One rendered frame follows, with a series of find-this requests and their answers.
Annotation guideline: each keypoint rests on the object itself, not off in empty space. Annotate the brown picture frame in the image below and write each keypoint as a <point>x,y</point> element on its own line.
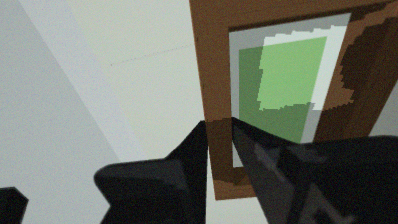
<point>303,70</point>

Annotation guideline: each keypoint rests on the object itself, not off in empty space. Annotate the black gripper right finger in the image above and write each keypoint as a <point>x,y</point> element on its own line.
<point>279,170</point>

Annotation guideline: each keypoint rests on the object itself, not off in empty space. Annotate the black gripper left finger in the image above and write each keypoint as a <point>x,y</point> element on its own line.
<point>182,172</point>

